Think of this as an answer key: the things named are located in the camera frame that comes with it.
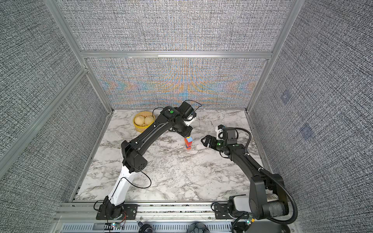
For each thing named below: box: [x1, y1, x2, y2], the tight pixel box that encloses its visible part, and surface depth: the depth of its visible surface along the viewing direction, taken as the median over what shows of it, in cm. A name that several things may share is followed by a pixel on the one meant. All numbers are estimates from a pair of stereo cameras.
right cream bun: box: [143, 115, 155, 127], surface depth 108 cm
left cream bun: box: [134, 115, 145, 127], surface depth 108 cm
